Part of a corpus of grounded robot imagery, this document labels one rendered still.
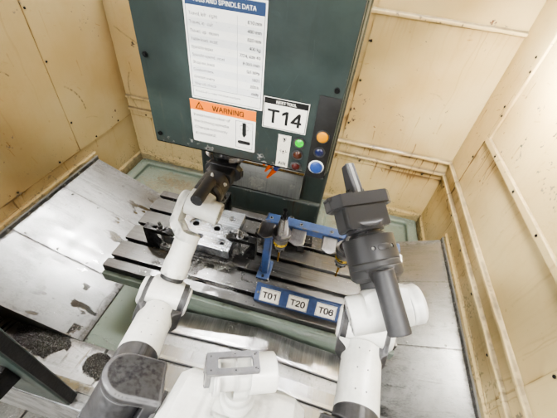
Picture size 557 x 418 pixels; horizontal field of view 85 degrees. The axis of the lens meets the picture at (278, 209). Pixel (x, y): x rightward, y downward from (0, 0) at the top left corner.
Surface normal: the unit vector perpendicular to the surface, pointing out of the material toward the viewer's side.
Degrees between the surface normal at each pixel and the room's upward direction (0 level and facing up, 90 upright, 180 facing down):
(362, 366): 11
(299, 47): 90
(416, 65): 90
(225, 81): 90
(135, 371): 37
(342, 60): 90
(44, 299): 24
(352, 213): 30
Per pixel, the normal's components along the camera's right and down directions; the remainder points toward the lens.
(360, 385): 0.04, -0.83
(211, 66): -0.24, 0.65
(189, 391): 0.18, -0.92
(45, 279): 0.48, -0.56
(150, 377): 0.52, -0.82
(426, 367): -0.31, -0.75
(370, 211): 0.22, -0.29
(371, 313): -0.13, -0.22
